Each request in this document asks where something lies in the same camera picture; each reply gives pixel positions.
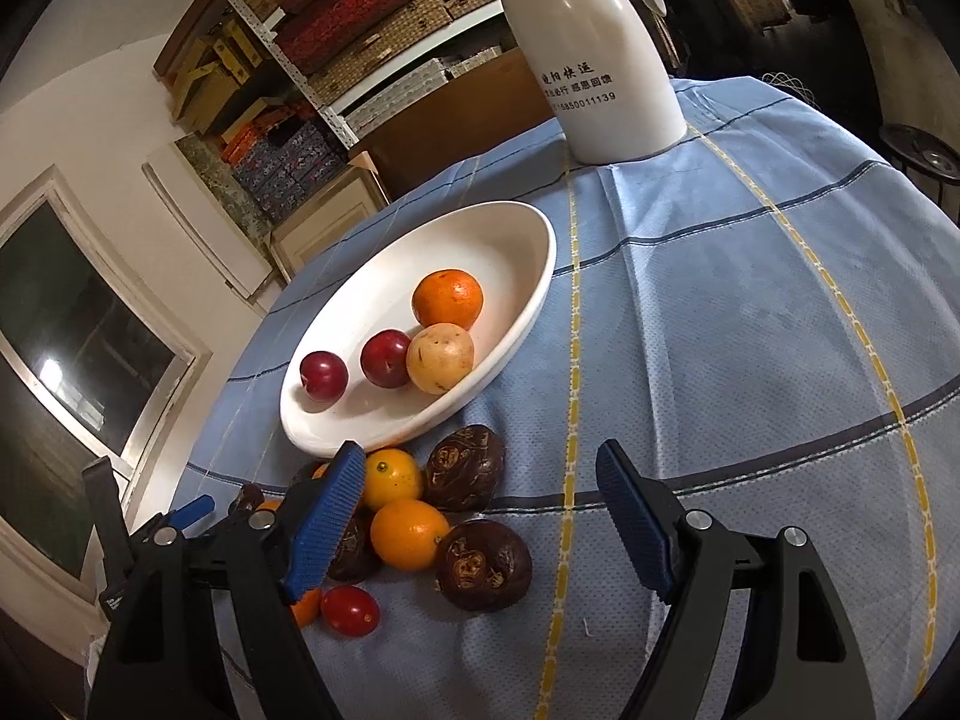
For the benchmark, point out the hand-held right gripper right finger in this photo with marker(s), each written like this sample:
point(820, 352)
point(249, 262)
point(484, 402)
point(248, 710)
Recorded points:
point(637, 525)

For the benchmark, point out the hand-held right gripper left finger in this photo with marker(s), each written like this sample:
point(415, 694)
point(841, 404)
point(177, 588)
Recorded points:
point(322, 525)

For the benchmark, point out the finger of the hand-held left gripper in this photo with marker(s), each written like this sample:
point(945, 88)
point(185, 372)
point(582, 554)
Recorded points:
point(105, 517)
point(191, 508)

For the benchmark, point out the dark brown passion fruit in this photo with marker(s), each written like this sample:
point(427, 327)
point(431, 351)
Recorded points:
point(484, 564)
point(247, 499)
point(463, 467)
point(354, 551)

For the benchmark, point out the small orange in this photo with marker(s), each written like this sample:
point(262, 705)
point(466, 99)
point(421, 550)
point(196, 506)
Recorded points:
point(306, 609)
point(391, 476)
point(409, 534)
point(321, 470)
point(270, 504)

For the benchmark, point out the red cherry tomato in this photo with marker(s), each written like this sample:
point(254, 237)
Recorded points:
point(350, 610)

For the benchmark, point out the white oval dish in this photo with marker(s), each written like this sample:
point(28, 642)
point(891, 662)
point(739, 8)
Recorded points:
point(465, 240)

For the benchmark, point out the red plum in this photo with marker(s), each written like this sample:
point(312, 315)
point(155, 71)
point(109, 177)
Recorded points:
point(324, 373)
point(385, 358)

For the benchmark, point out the white framed window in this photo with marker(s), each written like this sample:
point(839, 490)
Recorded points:
point(75, 337)

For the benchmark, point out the yellow round fruit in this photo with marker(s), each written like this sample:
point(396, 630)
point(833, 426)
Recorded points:
point(440, 358)

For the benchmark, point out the blue checked tablecloth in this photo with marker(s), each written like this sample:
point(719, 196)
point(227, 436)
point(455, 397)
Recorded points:
point(712, 315)

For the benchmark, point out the large tangerine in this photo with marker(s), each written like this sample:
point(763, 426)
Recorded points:
point(448, 298)

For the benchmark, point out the marbled grey panel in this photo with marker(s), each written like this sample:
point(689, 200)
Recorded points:
point(217, 180)

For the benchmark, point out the stack of blue patterned boxes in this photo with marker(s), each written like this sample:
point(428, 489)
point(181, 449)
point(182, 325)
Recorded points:
point(289, 161)

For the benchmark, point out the stack of orange patterned boxes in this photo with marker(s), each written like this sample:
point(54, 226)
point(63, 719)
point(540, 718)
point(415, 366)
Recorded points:
point(247, 139)

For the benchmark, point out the brown wooden board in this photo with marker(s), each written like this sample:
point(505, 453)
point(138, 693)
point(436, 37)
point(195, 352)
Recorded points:
point(465, 112)

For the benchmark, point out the dark round metal object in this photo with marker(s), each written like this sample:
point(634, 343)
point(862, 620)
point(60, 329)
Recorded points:
point(922, 150)

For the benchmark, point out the white thermos jug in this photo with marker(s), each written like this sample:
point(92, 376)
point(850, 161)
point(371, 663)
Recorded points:
point(585, 52)

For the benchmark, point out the white metal shelf rack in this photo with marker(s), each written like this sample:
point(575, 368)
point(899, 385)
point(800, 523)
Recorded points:
point(259, 26)

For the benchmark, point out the stack of woven gift boxes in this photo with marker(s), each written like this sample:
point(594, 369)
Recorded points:
point(352, 7)

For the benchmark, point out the white leaning frame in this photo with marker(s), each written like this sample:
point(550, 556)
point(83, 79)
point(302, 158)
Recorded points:
point(202, 221)

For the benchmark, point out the beige picture frame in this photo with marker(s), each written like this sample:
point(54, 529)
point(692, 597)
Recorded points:
point(330, 210)

